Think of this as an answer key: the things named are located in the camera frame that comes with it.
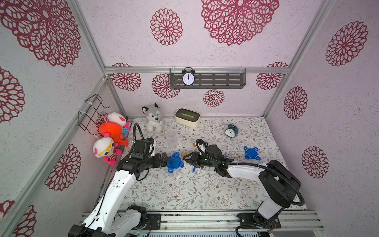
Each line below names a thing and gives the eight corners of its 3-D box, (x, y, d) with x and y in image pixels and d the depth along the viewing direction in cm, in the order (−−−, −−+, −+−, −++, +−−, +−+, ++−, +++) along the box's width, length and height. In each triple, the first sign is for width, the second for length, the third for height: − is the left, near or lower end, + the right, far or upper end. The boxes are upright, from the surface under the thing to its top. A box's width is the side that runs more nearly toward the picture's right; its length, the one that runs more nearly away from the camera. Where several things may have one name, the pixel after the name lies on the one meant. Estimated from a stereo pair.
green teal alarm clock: (224, 134, 113) (226, 126, 106) (227, 131, 115) (230, 123, 108) (232, 140, 109) (235, 132, 102) (236, 136, 111) (239, 128, 104)
